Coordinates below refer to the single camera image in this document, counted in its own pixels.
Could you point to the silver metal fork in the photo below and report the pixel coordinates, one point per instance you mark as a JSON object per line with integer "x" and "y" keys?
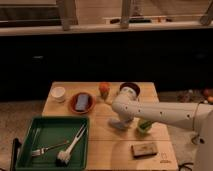
{"x": 43, "y": 150}

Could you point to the black cabinet counter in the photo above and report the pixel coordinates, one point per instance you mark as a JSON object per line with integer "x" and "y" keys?
{"x": 173, "y": 59}

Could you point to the white dish brush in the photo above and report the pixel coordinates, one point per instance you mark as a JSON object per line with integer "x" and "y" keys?
{"x": 64, "y": 156}

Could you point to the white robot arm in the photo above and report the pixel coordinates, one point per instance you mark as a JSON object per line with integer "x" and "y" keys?
{"x": 196, "y": 117}

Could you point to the orange round plate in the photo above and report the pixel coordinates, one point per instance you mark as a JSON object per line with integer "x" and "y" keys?
{"x": 73, "y": 100}

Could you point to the green cup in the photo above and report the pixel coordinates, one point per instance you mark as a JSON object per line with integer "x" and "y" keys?
{"x": 144, "y": 126}

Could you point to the green plastic tray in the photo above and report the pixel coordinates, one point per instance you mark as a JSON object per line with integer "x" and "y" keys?
{"x": 47, "y": 131}

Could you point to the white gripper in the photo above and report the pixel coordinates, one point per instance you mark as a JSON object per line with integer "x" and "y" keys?
{"x": 119, "y": 124}

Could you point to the small white cup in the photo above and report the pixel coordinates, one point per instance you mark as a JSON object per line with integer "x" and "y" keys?
{"x": 58, "y": 94}

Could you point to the grey folded towel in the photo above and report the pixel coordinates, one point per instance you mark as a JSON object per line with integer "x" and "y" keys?
{"x": 82, "y": 102}

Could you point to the orange toy carrot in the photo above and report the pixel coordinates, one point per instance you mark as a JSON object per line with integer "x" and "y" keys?
{"x": 104, "y": 89}

